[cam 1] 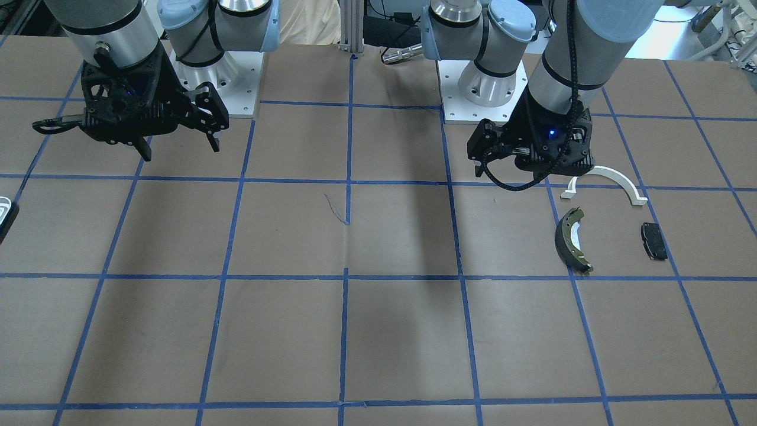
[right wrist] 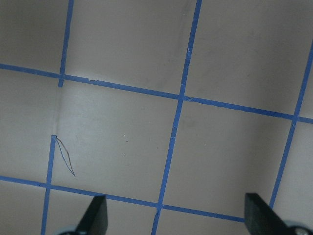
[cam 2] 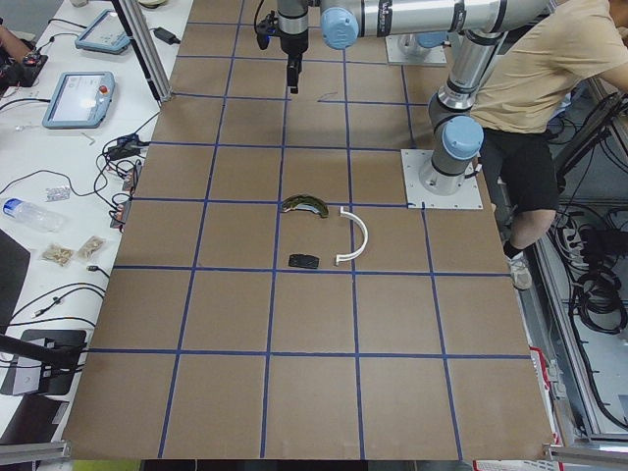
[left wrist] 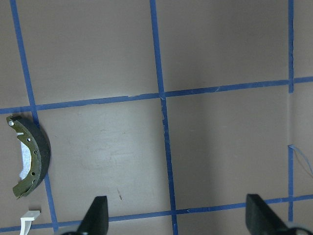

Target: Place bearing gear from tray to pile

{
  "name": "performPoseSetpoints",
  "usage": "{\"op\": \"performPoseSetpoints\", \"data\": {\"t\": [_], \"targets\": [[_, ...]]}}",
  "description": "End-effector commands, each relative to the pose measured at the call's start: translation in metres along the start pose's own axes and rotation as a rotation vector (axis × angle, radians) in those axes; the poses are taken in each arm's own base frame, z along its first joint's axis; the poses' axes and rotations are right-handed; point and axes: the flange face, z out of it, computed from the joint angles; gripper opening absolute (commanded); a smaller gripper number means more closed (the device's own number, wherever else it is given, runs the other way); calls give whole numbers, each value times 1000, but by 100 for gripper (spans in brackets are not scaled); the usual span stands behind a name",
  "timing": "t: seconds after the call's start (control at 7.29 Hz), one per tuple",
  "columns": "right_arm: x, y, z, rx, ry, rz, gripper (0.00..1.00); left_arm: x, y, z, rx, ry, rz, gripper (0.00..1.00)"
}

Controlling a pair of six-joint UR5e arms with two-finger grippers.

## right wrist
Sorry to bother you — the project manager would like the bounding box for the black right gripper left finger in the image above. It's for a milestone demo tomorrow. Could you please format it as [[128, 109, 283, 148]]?
[[75, 196, 108, 235]]

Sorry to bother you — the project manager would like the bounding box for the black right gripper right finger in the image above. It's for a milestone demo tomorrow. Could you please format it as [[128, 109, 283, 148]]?
[[245, 193, 289, 235]]

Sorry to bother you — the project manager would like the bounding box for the thin loose wire strand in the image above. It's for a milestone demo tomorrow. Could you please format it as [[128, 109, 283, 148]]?
[[55, 136, 76, 177]]

